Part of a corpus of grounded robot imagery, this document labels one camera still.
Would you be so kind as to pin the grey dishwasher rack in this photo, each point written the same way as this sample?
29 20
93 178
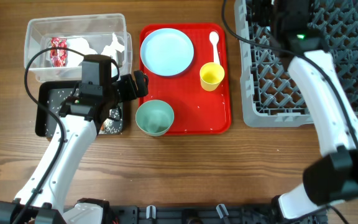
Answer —
270 98

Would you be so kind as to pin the crumpled white tissue left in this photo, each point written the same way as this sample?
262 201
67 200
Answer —
80 45

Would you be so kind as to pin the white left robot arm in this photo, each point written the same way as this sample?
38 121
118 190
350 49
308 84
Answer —
79 120

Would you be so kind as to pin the light blue plate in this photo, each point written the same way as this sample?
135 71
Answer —
167 52

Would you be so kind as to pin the green bowl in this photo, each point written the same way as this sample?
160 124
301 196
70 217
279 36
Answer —
155 117

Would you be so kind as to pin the white plastic spoon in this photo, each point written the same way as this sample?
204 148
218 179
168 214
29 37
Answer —
214 39

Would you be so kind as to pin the yellow plastic cup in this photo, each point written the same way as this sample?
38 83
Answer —
211 75

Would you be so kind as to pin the pile of white rice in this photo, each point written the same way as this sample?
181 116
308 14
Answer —
57 96

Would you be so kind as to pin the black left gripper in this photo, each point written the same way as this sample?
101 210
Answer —
130 90

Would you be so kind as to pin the red snack wrapper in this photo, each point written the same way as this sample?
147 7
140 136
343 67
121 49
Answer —
58 57

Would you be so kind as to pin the black food waste tray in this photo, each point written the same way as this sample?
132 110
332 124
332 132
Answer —
43 97

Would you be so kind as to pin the clear plastic waste bin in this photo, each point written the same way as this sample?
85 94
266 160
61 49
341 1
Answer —
97 29

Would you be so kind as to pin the red serving tray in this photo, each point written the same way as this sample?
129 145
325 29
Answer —
196 111

